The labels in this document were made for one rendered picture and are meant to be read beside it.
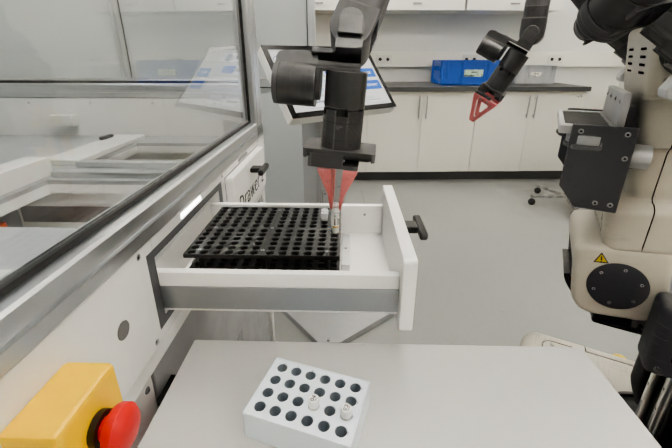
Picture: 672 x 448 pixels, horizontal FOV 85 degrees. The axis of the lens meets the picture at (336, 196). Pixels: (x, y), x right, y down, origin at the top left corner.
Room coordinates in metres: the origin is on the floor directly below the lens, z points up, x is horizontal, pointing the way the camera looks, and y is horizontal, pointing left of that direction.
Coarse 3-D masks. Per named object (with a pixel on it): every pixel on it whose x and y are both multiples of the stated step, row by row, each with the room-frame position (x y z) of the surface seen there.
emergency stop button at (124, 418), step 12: (120, 408) 0.22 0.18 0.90; (132, 408) 0.23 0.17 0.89; (108, 420) 0.21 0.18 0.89; (120, 420) 0.21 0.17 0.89; (132, 420) 0.22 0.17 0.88; (108, 432) 0.20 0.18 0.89; (120, 432) 0.21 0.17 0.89; (132, 432) 0.22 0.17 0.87; (108, 444) 0.20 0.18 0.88; (120, 444) 0.20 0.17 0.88
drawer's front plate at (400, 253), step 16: (384, 192) 0.65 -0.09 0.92; (384, 208) 0.63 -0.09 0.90; (384, 224) 0.62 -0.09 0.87; (400, 224) 0.50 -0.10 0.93; (384, 240) 0.61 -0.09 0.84; (400, 240) 0.45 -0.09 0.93; (400, 256) 0.42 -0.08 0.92; (416, 256) 0.41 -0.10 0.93; (400, 272) 0.42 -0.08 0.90; (416, 272) 0.39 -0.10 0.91; (400, 288) 0.41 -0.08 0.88; (400, 304) 0.40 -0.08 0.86; (400, 320) 0.40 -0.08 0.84
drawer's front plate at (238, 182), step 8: (256, 152) 0.94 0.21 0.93; (248, 160) 0.86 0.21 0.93; (256, 160) 0.92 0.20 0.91; (240, 168) 0.79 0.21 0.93; (248, 168) 0.84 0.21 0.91; (232, 176) 0.73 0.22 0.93; (240, 176) 0.77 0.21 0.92; (248, 176) 0.83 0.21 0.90; (256, 176) 0.91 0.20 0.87; (264, 176) 1.00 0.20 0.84; (232, 184) 0.72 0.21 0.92; (240, 184) 0.76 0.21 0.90; (248, 184) 0.83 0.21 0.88; (264, 184) 0.99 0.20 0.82; (232, 192) 0.72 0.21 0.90; (240, 192) 0.76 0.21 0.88; (248, 192) 0.82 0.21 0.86; (256, 192) 0.89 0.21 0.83; (232, 200) 0.72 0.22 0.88
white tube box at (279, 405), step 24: (288, 360) 0.37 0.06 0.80; (264, 384) 0.33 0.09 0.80; (288, 384) 0.34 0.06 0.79; (312, 384) 0.33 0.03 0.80; (336, 384) 0.34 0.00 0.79; (360, 384) 0.33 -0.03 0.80; (264, 408) 0.31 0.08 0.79; (288, 408) 0.30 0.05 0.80; (336, 408) 0.30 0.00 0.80; (360, 408) 0.30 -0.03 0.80; (264, 432) 0.29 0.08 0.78; (288, 432) 0.28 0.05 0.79; (312, 432) 0.27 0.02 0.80; (336, 432) 0.28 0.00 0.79; (360, 432) 0.29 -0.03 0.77
